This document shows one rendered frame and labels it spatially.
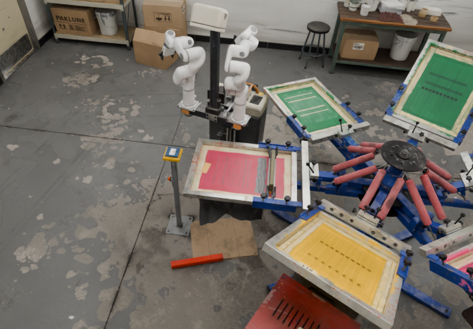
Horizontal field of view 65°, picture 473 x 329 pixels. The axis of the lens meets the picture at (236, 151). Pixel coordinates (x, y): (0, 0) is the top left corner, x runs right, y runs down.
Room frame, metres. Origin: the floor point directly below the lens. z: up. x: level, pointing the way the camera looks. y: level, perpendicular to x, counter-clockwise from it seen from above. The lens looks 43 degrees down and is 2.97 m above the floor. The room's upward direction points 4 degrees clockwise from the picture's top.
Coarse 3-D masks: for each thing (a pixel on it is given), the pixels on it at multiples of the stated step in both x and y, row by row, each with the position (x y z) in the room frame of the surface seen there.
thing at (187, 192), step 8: (200, 144) 2.14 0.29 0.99; (208, 144) 2.18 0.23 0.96; (216, 144) 2.17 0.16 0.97; (224, 144) 2.17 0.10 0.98; (232, 144) 2.17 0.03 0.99; (240, 144) 2.17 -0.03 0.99; (248, 144) 2.18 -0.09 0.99; (256, 144) 2.19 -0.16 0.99; (200, 152) 2.08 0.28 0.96; (280, 152) 2.14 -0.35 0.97; (288, 152) 2.14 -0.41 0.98; (192, 160) 1.96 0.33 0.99; (296, 160) 2.04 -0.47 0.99; (192, 168) 1.88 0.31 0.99; (296, 168) 1.95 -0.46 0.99; (192, 176) 1.80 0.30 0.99; (296, 176) 1.87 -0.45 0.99; (296, 184) 1.79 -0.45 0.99; (184, 192) 1.64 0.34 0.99; (192, 192) 1.65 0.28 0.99; (200, 192) 1.65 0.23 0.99; (208, 192) 1.66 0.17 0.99; (296, 192) 1.71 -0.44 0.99; (216, 200) 1.62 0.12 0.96; (224, 200) 1.62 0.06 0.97; (232, 200) 1.62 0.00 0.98; (240, 200) 1.61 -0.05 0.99; (248, 200) 1.61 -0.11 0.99; (296, 200) 1.64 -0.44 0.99
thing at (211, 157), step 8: (208, 152) 2.10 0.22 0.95; (216, 152) 2.10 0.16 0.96; (224, 152) 2.11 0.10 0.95; (232, 152) 2.11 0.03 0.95; (208, 160) 2.01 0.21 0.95; (216, 160) 2.02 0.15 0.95; (256, 160) 2.05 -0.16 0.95; (280, 160) 2.06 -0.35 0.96; (256, 168) 1.95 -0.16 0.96; (280, 168) 1.97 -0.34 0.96; (280, 176) 1.89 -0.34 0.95
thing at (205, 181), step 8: (208, 168) 1.92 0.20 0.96; (208, 176) 1.84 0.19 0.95; (256, 176) 1.88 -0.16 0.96; (200, 184) 1.76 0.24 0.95; (208, 184) 1.77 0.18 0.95; (280, 184) 1.81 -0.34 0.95; (232, 192) 1.70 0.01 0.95; (240, 192) 1.71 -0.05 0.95; (248, 192) 1.71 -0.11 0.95; (280, 192) 1.73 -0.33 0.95
